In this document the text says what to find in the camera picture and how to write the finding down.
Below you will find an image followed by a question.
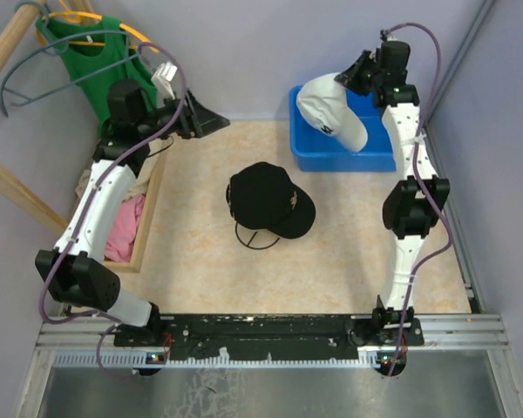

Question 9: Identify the blue plastic bin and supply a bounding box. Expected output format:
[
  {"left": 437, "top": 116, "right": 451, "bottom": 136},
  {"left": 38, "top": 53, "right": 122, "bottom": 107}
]
[{"left": 289, "top": 85, "right": 396, "bottom": 172}]

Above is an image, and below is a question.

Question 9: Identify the white cap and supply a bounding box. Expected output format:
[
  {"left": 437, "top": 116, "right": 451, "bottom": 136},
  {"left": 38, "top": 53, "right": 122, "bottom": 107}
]
[{"left": 295, "top": 72, "right": 368, "bottom": 152}]

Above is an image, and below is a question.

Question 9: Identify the aluminium frame rail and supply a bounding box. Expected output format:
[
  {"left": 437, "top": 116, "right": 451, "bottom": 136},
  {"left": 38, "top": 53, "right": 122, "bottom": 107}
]
[{"left": 15, "top": 313, "right": 523, "bottom": 417}]

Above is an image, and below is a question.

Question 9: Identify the pink cloth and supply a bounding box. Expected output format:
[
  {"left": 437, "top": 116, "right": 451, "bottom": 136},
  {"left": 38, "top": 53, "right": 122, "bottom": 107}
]
[{"left": 105, "top": 194, "right": 146, "bottom": 262}]

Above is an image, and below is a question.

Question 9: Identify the black beanie hat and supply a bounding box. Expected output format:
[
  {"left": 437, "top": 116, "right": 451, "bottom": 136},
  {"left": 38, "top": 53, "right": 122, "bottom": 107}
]
[{"left": 226, "top": 161, "right": 316, "bottom": 239}]

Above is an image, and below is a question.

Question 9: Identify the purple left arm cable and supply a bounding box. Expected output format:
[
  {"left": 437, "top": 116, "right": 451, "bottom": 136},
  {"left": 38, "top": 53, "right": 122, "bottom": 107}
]
[{"left": 39, "top": 42, "right": 188, "bottom": 382}]

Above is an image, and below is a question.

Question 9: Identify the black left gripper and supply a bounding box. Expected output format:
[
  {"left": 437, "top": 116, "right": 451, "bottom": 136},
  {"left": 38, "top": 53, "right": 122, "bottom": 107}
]
[{"left": 137, "top": 88, "right": 229, "bottom": 142}]

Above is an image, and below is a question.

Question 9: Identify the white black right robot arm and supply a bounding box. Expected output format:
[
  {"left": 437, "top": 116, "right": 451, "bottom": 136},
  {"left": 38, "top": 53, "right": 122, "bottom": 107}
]
[{"left": 335, "top": 39, "right": 451, "bottom": 345}]

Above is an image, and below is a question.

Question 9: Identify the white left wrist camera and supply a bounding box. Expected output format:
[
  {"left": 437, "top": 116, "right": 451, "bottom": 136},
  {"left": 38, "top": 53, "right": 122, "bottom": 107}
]
[{"left": 151, "top": 62, "right": 178, "bottom": 99}]

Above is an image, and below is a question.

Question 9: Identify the beige cloth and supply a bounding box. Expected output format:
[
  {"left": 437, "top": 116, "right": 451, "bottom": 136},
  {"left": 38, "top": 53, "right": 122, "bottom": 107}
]
[{"left": 75, "top": 156, "right": 158, "bottom": 206}]

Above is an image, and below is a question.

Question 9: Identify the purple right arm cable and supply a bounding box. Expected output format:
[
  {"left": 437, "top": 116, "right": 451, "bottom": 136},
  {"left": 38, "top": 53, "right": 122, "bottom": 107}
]
[{"left": 385, "top": 22, "right": 454, "bottom": 378}]

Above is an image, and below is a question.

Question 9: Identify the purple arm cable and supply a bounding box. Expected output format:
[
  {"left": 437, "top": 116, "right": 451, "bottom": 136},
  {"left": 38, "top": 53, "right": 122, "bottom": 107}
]
[
  {"left": 385, "top": 22, "right": 454, "bottom": 378},
  {"left": 39, "top": 42, "right": 188, "bottom": 382}
]

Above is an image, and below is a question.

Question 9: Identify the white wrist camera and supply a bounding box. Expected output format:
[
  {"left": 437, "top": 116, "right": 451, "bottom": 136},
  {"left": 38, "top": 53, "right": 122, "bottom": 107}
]
[
  {"left": 151, "top": 62, "right": 178, "bottom": 99},
  {"left": 380, "top": 29, "right": 397, "bottom": 43}
]

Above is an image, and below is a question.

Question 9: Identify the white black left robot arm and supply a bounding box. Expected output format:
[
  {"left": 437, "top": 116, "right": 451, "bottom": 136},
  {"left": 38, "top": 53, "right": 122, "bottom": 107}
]
[{"left": 35, "top": 78, "right": 230, "bottom": 346}]

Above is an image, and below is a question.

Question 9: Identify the grey blue clothes hanger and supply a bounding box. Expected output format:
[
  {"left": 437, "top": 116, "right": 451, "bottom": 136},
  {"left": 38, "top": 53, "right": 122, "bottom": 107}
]
[{"left": 0, "top": 9, "right": 130, "bottom": 117}]

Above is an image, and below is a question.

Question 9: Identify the wooden clothes rack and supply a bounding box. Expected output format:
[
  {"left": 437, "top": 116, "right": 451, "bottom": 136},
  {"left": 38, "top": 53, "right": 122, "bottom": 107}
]
[{"left": 0, "top": 0, "right": 95, "bottom": 234}]

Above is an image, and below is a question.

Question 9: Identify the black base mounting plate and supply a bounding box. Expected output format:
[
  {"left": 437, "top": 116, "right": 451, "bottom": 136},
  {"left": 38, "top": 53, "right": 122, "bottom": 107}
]
[{"left": 112, "top": 312, "right": 425, "bottom": 363}]

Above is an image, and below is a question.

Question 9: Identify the green tank top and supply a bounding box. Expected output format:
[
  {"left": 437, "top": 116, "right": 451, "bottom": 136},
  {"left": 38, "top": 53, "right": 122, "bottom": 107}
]
[{"left": 36, "top": 16, "right": 157, "bottom": 124}]

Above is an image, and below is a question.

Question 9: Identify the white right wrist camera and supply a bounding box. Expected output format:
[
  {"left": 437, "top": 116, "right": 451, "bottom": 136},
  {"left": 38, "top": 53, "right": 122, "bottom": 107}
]
[{"left": 380, "top": 29, "right": 397, "bottom": 43}]

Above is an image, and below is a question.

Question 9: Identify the black wire hat stand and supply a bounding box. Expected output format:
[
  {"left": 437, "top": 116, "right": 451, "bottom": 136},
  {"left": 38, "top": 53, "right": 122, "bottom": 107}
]
[{"left": 234, "top": 222, "right": 281, "bottom": 251}]

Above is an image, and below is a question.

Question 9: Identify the wooden tray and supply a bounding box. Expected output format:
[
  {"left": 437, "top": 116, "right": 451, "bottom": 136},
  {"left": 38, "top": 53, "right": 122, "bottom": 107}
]
[{"left": 69, "top": 150, "right": 166, "bottom": 274}]

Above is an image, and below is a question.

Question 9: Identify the yellow clothes hanger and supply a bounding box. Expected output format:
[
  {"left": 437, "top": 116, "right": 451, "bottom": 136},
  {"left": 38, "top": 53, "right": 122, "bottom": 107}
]
[{"left": 49, "top": 1, "right": 151, "bottom": 50}]

